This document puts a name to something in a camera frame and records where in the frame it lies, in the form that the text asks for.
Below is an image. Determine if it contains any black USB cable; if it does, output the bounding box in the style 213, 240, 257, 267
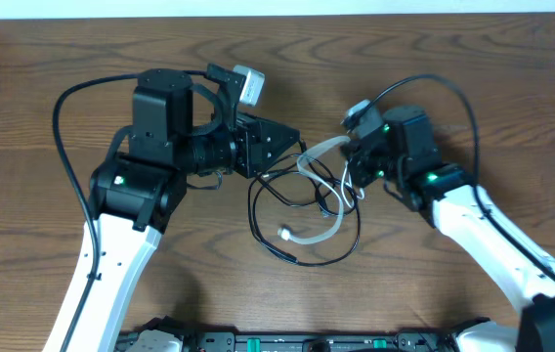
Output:
246, 139, 363, 268

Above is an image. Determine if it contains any white USB cable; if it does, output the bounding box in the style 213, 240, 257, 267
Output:
277, 135, 366, 246

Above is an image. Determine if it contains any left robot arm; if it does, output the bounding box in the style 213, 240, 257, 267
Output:
45, 65, 300, 351

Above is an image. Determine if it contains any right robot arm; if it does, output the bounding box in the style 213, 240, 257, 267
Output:
341, 100, 555, 351

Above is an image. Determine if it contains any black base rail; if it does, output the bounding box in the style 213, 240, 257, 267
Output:
113, 316, 488, 352

